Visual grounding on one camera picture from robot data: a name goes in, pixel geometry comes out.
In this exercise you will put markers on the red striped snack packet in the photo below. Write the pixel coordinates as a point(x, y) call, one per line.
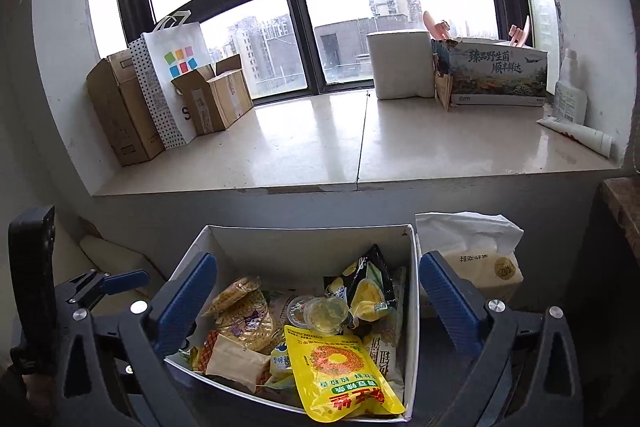
point(202, 349)

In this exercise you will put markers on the white cardboard box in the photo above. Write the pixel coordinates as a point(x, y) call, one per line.
point(300, 252)

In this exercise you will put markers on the cream long snack packet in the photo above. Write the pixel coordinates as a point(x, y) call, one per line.
point(387, 354)

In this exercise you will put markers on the pink plastic hanger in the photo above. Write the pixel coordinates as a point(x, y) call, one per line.
point(437, 27)
point(520, 34)

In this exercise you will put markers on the cartoon print snack packet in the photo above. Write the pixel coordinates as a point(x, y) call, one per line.
point(250, 327)

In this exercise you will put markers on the white squeeze tube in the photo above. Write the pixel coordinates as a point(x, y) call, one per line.
point(575, 134)

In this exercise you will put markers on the open brown cardboard box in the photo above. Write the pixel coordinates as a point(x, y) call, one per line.
point(225, 97)

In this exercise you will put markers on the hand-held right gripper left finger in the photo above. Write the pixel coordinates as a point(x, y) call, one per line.
point(185, 302)

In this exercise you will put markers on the clear jelly cup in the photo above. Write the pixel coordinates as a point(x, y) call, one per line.
point(327, 314)

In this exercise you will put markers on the patterned paper bag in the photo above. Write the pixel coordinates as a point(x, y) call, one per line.
point(442, 82)

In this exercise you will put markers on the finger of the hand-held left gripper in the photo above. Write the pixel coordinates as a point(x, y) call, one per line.
point(125, 281)

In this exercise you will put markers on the white polka-dot paper bag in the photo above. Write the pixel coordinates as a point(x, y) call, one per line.
point(170, 42)

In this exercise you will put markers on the gold round jelly cup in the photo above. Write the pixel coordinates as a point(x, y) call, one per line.
point(295, 309)

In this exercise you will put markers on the beige snack packet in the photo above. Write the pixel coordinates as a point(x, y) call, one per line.
point(235, 362)

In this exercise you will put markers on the corn snack packet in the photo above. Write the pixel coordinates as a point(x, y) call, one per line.
point(232, 294)

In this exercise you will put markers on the brown stone countertop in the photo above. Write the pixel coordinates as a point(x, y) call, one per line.
point(622, 207)

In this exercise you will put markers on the landscape printed box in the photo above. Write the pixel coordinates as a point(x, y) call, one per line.
point(495, 77)

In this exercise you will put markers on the black yellow snack packet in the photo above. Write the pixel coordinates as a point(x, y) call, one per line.
point(372, 264)

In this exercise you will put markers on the cream tissue pack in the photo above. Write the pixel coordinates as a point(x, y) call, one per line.
point(480, 257)

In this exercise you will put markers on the white plastic bottle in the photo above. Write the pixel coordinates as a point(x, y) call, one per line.
point(570, 97)

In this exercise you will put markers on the tall brown cardboard box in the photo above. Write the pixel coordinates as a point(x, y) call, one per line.
point(120, 117)

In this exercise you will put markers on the white paper roll pack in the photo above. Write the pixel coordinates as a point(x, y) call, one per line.
point(400, 64)

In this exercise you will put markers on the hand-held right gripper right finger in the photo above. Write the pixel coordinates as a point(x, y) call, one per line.
point(447, 302)

